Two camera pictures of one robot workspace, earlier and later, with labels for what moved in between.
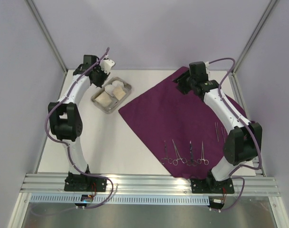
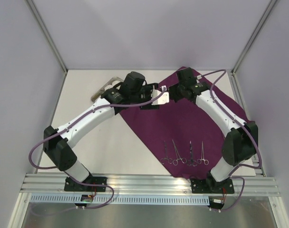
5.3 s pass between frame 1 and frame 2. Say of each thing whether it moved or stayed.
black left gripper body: moved
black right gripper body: moved
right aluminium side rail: stayed
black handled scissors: stayed
